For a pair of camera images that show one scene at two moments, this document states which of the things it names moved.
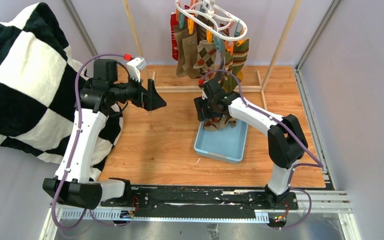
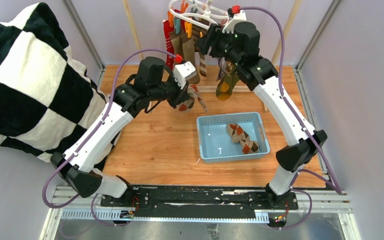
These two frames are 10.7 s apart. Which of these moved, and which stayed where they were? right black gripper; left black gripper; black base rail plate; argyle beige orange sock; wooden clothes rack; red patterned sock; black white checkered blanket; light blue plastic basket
Moved: right black gripper; red patterned sock; argyle beige orange sock; left black gripper; light blue plastic basket
Stayed: wooden clothes rack; black base rail plate; black white checkered blanket
